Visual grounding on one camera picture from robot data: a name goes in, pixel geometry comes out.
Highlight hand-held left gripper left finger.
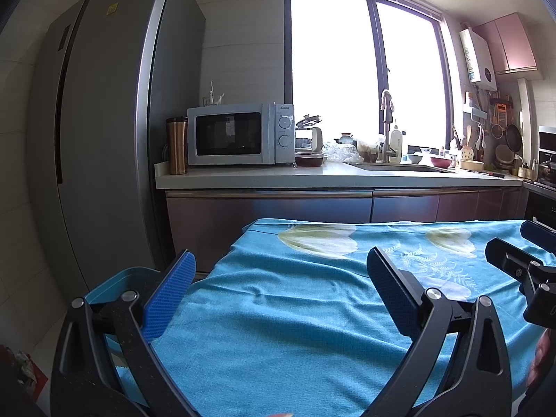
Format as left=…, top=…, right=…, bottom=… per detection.
left=50, top=250, right=201, bottom=417

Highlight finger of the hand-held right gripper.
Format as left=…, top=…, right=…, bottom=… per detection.
left=485, top=238, right=556, bottom=296
left=520, top=220, right=556, bottom=248

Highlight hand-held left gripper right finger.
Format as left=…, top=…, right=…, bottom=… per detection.
left=366, top=247, right=513, bottom=417

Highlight blue plastic bin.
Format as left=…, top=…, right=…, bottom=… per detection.
left=84, top=267, right=166, bottom=344

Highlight person's right hand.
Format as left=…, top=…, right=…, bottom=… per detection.
left=526, top=336, right=554, bottom=389

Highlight built-in oven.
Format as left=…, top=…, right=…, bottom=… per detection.
left=523, top=180, right=556, bottom=227

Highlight steel cooking pot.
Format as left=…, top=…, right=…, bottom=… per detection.
left=536, top=158, right=556, bottom=183

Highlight hanging frying pan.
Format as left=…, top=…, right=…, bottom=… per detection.
left=505, top=124, right=523, bottom=150

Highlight blue floral tablecloth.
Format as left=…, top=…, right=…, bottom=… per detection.
left=114, top=218, right=549, bottom=417

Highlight kitchen sink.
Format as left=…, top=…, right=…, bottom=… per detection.
left=347, top=162, right=455, bottom=173

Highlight kitchen counter cabinet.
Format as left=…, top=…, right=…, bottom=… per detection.
left=154, top=161, right=524, bottom=270

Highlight copper thermos tumbler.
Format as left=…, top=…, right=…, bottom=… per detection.
left=165, top=116, right=189, bottom=175

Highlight tub of brown food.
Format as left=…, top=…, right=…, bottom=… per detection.
left=356, top=139, right=383, bottom=162

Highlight clear plastic bags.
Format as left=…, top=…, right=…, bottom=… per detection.
left=325, top=141, right=365, bottom=163

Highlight white soap bottle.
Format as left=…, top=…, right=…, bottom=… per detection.
left=388, top=119, right=407, bottom=163

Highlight red printed bag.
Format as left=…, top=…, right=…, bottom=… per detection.
left=9, top=347, right=48, bottom=396

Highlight dark lidded food container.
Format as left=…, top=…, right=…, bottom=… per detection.
left=294, top=151, right=326, bottom=168

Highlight grey refrigerator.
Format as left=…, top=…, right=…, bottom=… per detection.
left=28, top=0, right=207, bottom=292

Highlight white microwave oven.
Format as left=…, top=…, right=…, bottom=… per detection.
left=187, top=103, right=295, bottom=166

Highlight steel kitchen faucet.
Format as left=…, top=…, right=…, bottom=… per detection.
left=377, top=89, right=398, bottom=163

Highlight glass kettle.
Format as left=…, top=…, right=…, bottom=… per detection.
left=294, top=114, right=324, bottom=154

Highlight white water heater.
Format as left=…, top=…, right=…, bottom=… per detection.
left=459, top=27, right=497, bottom=84

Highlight kitchen window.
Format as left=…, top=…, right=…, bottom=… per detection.
left=283, top=0, right=455, bottom=161

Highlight wall utensil rack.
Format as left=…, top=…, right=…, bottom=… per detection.
left=463, top=92, right=487, bottom=121

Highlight pink wall cabinet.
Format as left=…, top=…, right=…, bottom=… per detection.
left=473, top=13, right=539, bottom=75

